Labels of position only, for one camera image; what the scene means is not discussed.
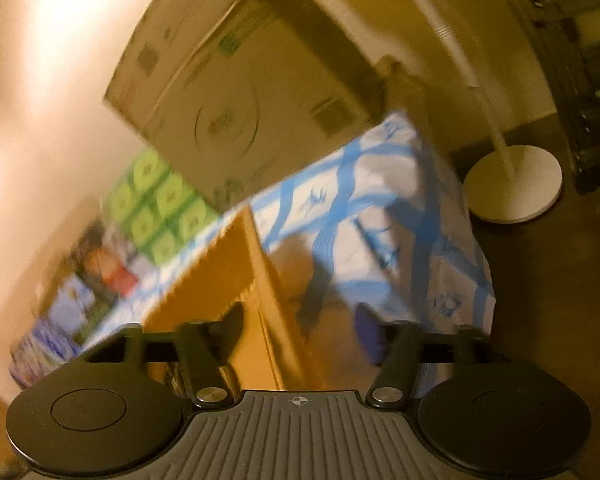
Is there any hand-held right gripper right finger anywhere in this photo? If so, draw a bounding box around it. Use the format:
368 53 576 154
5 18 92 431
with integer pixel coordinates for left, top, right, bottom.
354 304 502 409

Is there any stack of green tissue packs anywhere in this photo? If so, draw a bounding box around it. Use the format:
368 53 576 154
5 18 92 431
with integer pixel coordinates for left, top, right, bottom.
107 147 222 267

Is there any red gift box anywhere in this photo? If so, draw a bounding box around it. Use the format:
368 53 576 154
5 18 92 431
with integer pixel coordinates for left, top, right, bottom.
97 250 142 297

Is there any large cardboard box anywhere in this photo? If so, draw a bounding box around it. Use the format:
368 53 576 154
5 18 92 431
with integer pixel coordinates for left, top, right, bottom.
102 0 382 211

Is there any white fan stand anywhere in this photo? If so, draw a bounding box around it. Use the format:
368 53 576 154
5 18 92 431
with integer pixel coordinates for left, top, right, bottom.
390 0 565 226

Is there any blue milk carton box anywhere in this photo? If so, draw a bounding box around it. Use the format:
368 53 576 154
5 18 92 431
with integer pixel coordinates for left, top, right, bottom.
7 317 76 389

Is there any yellow plastic tray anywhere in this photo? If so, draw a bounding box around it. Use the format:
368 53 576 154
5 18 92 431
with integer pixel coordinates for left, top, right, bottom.
145 207 376 393

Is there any blue checked tablecloth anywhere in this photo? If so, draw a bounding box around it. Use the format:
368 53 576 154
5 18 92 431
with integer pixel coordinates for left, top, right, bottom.
80 110 497 396

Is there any black folding rack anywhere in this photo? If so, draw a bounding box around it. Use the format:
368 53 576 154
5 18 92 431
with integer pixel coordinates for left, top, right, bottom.
490 0 600 196

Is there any white and blue gift box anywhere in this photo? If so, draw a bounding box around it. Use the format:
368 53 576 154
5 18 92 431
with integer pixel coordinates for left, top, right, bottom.
45 275 112 347

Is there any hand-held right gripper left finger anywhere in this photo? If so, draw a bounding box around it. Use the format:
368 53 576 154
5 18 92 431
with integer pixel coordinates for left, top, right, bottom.
82 302 246 409

